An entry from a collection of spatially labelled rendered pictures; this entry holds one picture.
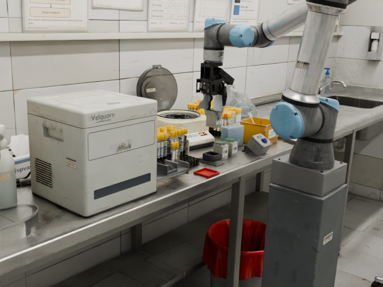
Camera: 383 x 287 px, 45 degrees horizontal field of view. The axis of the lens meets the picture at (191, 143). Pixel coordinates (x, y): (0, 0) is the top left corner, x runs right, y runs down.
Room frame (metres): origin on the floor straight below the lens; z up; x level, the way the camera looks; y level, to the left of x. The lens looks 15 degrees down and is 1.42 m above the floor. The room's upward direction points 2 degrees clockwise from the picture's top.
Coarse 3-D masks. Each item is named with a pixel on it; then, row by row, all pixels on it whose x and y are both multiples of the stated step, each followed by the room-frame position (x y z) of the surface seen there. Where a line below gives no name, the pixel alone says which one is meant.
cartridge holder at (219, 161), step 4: (208, 152) 1.74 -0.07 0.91; (212, 152) 1.75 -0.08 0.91; (204, 156) 1.72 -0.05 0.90; (208, 156) 1.70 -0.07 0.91; (212, 156) 1.69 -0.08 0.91; (216, 156) 1.70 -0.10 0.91; (220, 156) 1.72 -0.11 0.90; (200, 160) 1.72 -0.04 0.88; (204, 160) 1.71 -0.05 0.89; (208, 160) 1.70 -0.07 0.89; (212, 160) 1.69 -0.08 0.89; (216, 160) 1.70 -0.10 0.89; (220, 160) 1.71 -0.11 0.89; (224, 160) 1.71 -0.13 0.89; (212, 164) 1.69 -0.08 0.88; (216, 164) 1.68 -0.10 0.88; (220, 164) 1.69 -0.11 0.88
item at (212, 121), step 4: (208, 112) 1.72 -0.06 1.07; (212, 112) 1.70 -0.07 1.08; (216, 112) 1.71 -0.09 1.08; (208, 116) 1.72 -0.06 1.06; (212, 116) 1.70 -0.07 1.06; (216, 116) 1.70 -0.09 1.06; (208, 120) 1.72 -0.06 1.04; (212, 120) 1.70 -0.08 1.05; (216, 120) 1.70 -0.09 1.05; (220, 120) 1.72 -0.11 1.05; (208, 124) 1.71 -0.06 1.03; (212, 124) 1.70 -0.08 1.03; (216, 124) 1.70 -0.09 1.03; (220, 124) 1.72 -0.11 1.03
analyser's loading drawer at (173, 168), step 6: (168, 162) 1.50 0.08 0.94; (174, 162) 1.49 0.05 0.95; (180, 162) 1.54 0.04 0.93; (186, 162) 1.52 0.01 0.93; (162, 168) 1.46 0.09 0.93; (168, 168) 1.50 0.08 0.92; (174, 168) 1.48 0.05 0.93; (180, 168) 1.52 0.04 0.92; (186, 168) 1.52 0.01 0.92; (162, 174) 1.45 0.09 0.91; (168, 174) 1.45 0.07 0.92; (174, 174) 1.46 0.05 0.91; (162, 180) 1.42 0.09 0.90
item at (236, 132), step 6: (222, 126) 1.91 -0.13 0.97; (228, 126) 1.92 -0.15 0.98; (234, 126) 1.92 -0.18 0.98; (240, 126) 1.93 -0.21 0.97; (222, 132) 1.91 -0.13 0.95; (228, 132) 1.88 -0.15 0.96; (234, 132) 1.91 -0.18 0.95; (240, 132) 1.94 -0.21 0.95; (222, 138) 1.90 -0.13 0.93; (234, 138) 1.91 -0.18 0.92; (240, 138) 1.94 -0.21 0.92; (240, 144) 1.94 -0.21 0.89
